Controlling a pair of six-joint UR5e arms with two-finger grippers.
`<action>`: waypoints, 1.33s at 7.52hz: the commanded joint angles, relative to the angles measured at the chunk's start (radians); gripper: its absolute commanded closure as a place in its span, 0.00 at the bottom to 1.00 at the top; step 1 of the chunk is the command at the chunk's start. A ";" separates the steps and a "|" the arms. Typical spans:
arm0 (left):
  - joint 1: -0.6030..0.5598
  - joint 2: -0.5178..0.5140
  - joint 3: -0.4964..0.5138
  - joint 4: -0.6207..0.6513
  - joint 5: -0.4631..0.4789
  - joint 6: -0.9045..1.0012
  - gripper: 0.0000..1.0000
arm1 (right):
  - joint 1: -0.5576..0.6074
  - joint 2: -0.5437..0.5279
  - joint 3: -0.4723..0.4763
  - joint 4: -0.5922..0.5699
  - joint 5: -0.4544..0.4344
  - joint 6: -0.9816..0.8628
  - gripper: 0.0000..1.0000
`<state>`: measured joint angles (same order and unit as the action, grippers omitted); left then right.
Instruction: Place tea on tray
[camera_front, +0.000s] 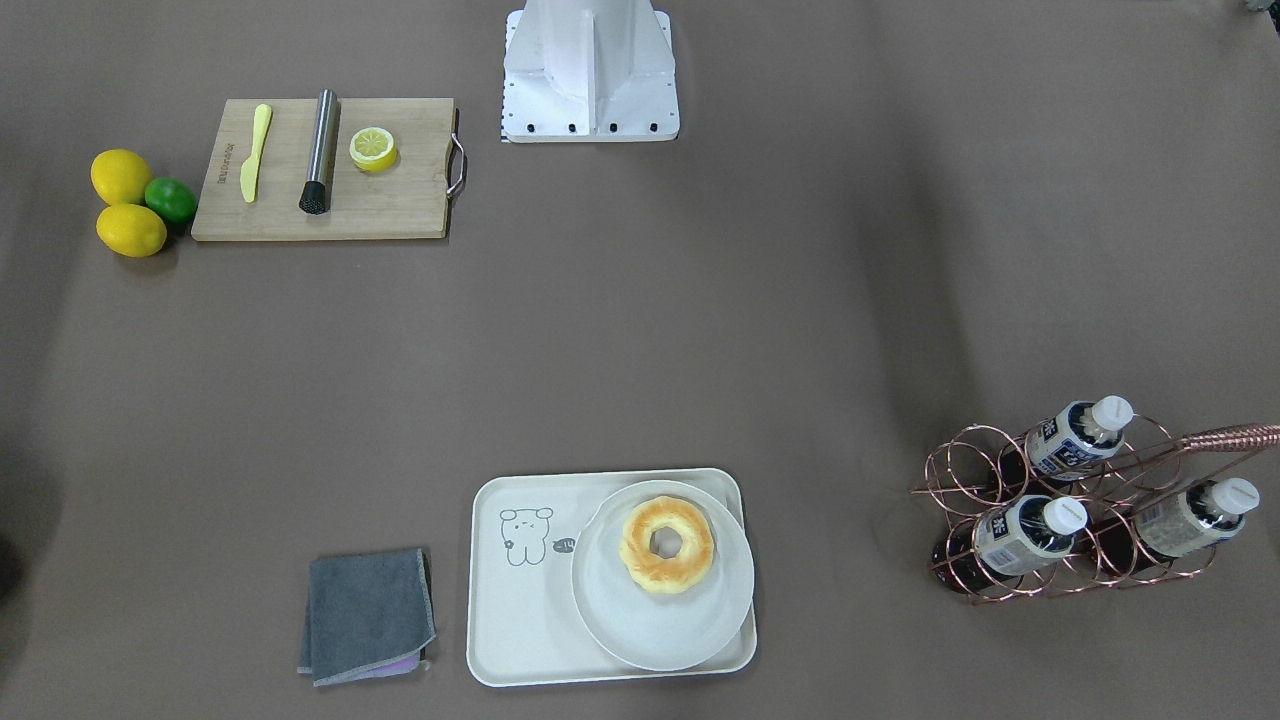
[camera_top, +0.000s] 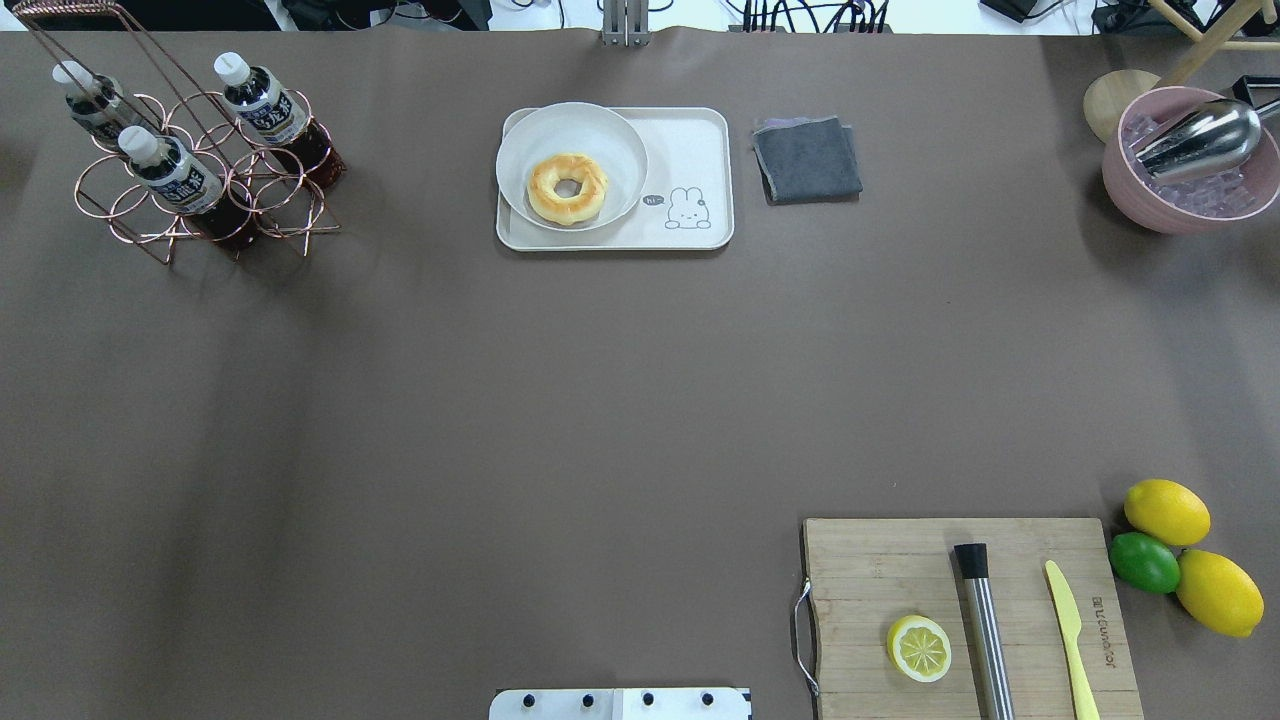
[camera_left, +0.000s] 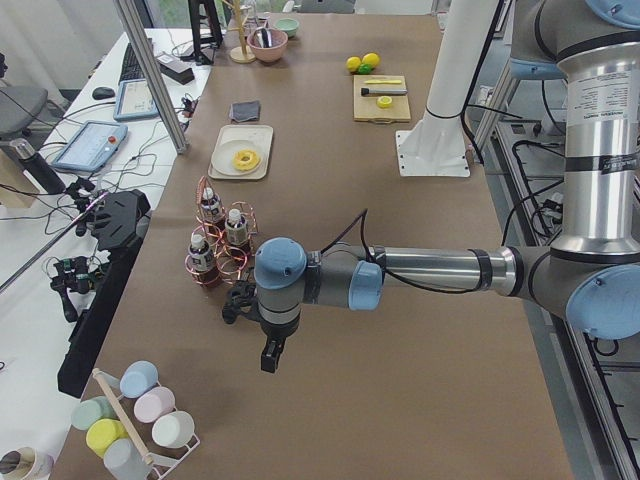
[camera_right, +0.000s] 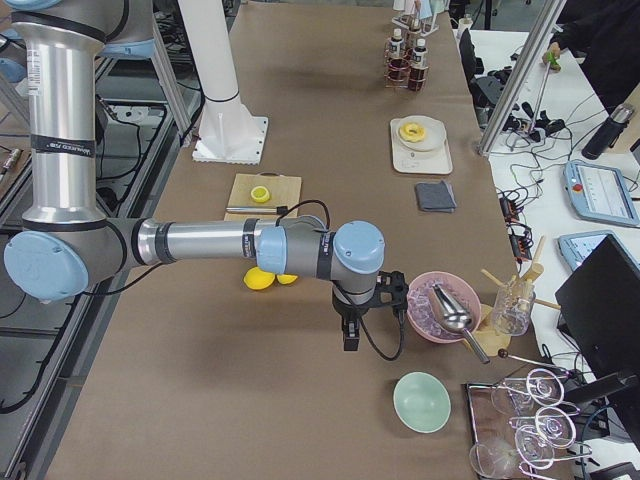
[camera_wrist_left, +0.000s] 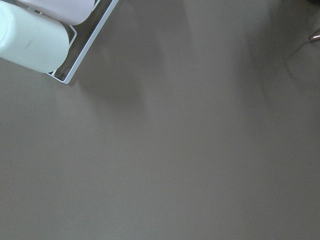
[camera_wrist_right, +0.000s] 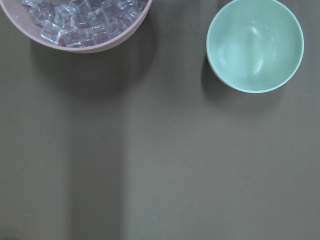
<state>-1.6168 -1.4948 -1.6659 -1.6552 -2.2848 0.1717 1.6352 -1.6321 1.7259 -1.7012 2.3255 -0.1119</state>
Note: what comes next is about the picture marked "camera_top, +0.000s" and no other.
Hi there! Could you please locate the tea bottle front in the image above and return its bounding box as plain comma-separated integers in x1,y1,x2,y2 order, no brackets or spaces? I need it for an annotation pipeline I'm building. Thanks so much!
118,126,253,252

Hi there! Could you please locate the tea bottle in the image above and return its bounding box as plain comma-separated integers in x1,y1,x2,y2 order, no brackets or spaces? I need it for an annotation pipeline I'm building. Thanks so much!
212,53,346,190
118,126,253,252
51,59,148,152

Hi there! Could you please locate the white bunny tray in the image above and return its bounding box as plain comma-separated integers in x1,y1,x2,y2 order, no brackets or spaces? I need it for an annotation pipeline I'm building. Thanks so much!
495,108,733,252

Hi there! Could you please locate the tea bottle back right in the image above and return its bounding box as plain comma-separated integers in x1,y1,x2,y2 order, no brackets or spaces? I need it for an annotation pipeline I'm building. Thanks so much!
212,53,346,190

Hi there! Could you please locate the tea bottle back left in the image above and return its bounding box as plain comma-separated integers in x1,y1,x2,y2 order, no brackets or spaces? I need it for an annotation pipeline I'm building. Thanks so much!
51,59,148,152

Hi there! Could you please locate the glazed donut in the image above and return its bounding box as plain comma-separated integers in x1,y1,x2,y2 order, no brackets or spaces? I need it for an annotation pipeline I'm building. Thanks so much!
526,152,611,227

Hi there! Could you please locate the white plate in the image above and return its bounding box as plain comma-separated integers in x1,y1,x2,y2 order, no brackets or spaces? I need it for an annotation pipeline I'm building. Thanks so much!
495,102,649,232

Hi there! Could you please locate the grey folded cloth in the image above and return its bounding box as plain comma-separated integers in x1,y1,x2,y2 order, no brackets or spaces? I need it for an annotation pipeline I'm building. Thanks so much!
751,117,864,204

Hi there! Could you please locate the wooden cutting board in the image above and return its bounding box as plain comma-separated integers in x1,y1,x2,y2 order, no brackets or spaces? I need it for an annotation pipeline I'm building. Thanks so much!
804,518,1144,719

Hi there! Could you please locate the half lemon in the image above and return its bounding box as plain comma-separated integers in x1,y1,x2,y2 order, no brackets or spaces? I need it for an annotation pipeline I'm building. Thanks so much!
886,614,952,683

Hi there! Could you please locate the wooden glass stand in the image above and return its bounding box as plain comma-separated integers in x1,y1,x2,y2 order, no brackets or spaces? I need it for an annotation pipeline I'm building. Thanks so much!
1083,1,1279,142

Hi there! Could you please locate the green lime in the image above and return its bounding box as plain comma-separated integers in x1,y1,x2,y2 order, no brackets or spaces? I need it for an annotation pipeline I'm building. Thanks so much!
1108,530,1181,594

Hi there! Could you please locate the yellow lemon upper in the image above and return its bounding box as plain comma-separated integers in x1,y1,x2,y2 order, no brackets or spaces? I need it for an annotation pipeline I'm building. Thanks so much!
1123,478,1212,546

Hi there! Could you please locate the yellow lemon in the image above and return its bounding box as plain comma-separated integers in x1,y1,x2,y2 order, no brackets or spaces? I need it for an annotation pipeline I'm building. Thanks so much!
1175,550,1265,638
1123,478,1212,546

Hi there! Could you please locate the yellow plastic knife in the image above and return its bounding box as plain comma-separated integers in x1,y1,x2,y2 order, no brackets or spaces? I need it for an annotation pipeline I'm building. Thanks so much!
1044,560,1101,720

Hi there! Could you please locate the pink ice bowl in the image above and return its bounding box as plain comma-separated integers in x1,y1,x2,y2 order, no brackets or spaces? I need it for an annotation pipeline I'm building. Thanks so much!
1102,86,1279,234

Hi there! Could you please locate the yellow lemon lower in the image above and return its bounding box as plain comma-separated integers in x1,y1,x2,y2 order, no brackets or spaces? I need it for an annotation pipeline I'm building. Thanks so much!
1175,550,1265,638

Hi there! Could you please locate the metal ice scoop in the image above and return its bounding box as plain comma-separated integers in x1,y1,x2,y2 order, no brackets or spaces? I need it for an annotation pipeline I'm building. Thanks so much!
1135,97,1262,184

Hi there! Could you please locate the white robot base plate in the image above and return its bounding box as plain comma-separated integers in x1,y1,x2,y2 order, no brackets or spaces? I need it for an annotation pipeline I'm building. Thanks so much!
488,685,753,719

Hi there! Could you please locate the copper wire bottle rack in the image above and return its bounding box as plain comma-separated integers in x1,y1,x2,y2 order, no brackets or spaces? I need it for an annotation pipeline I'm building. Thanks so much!
12,1,346,265

